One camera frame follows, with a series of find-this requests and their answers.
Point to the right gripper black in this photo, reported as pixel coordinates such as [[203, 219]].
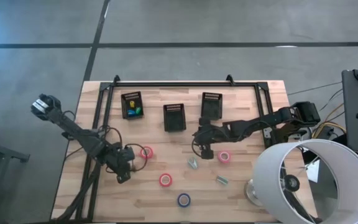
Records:
[[208, 133]]

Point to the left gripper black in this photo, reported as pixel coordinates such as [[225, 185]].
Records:
[[118, 166]]

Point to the pink tape roll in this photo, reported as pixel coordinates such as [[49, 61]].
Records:
[[219, 157]]

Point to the grey green staple remover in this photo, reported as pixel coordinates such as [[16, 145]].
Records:
[[192, 163]]

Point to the red tape roll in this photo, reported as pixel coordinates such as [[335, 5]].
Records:
[[146, 147], [160, 180]]

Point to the small green stapler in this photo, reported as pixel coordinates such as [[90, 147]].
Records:
[[138, 110]]

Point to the blue tape roll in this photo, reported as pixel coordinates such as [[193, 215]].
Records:
[[178, 200]]

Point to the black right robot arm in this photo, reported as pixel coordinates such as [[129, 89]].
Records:
[[253, 124]]

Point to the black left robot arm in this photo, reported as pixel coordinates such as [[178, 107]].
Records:
[[73, 130]]

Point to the black slotted plastic basket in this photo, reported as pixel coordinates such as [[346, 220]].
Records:
[[174, 119], [211, 107], [126, 105]]

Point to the white lamp shade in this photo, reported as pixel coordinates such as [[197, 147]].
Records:
[[266, 177]]

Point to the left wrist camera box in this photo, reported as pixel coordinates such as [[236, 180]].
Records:
[[127, 153]]

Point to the black metal table frame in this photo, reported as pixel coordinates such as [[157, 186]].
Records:
[[182, 84]]

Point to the grey metal mounting bracket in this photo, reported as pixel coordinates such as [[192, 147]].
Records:
[[267, 132]]

